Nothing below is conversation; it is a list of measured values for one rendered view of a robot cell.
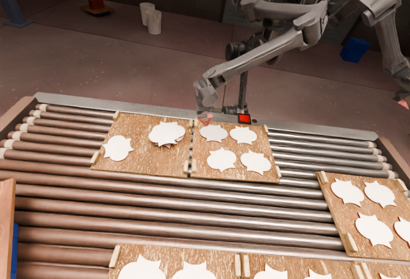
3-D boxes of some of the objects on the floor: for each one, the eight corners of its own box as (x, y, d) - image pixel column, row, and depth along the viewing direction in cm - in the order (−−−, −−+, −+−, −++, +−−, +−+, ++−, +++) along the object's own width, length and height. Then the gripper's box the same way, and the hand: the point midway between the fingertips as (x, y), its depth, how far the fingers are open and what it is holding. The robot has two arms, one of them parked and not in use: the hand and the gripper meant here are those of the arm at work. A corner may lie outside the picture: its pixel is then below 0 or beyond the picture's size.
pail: (157, 25, 426) (157, 7, 399) (144, 27, 413) (142, 7, 386) (152, 21, 442) (151, 2, 416) (140, 21, 430) (137, 2, 403)
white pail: (145, 33, 392) (143, 13, 365) (149, 28, 413) (147, 8, 386) (160, 35, 393) (159, 16, 366) (163, 30, 414) (163, 11, 387)
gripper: (210, 102, 79) (214, 128, 90) (208, 82, 89) (213, 108, 100) (193, 104, 80) (199, 130, 91) (194, 84, 90) (199, 110, 101)
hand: (206, 117), depth 95 cm, fingers open, 9 cm apart
